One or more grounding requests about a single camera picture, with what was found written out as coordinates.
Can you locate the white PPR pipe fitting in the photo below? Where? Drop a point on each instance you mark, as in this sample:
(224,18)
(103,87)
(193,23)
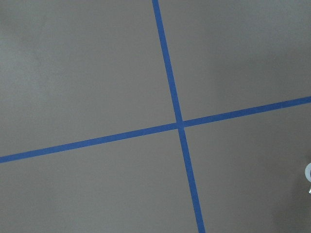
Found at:
(308,172)

